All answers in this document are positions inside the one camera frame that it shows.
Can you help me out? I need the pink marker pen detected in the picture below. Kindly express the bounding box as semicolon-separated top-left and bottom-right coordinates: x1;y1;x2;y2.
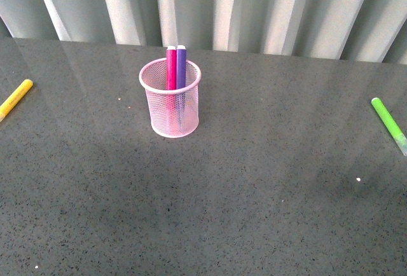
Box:
166;46;177;128

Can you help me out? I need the pink mesh pen cup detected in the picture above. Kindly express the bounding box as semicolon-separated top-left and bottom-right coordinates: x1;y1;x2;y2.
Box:
139;58;202;138

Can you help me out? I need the yellow marker pen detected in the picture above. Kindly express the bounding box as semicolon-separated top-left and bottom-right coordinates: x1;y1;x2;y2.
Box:
1;79;33;121

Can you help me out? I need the purple marker pen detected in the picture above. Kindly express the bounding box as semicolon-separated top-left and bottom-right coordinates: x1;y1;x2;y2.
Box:
176;45;186;128

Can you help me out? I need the grey pleated curtain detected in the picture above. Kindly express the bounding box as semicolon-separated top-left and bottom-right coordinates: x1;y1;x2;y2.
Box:
1;0;406;64

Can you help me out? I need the green marker pen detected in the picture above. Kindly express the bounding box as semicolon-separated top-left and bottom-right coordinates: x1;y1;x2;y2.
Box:
371;97;406;156

